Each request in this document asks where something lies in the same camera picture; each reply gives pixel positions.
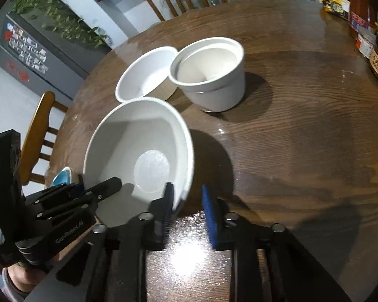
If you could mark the yellow snack bag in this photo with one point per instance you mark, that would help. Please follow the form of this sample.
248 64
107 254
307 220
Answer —
339 8

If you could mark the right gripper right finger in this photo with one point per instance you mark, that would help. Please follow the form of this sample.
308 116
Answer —
220 228

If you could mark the large white bowl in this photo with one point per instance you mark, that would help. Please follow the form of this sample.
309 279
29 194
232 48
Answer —
146 143

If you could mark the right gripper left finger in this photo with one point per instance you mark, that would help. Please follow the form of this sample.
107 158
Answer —
162 211

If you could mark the left hand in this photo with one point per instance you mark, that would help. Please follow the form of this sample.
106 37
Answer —
24 279

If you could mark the medium white bowl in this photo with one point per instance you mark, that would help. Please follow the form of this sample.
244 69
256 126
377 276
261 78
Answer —
148 76

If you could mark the grey refrigerator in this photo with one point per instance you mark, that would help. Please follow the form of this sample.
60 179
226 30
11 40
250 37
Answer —
43 61

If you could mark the sauce bottles group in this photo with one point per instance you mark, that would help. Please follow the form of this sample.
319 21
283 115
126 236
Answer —
363 29

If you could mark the blue oval dish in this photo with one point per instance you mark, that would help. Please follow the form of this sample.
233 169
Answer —
66 176

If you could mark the hanging green plant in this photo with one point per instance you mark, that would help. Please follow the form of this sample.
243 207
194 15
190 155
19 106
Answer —
58 18

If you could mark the left wooden chair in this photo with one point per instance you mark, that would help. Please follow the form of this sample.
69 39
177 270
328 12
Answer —
36 138

